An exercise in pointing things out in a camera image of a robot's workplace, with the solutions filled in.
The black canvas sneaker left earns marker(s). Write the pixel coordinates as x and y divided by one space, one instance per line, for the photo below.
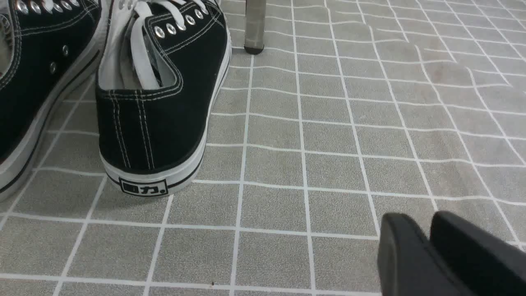
48 48

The black canvas sneaker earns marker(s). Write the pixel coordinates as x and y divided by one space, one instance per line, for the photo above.
163 65
48 48

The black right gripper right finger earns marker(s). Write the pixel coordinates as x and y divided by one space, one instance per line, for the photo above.
487 265

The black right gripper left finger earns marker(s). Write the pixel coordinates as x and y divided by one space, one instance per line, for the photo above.
408 264

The stainless steel shoe rack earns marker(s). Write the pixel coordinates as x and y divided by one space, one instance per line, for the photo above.
254 26

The black canvas sneaker right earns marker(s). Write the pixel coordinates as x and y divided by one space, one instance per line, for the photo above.
163 65

